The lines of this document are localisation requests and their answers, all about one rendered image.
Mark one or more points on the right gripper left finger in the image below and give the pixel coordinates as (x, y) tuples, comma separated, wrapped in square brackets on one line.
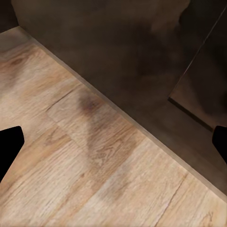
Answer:
[(11, 141)]

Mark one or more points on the oven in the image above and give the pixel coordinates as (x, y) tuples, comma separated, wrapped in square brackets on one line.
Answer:
[(182, 78)]

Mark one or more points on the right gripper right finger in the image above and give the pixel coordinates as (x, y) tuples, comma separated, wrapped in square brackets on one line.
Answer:
[(219, 140)]

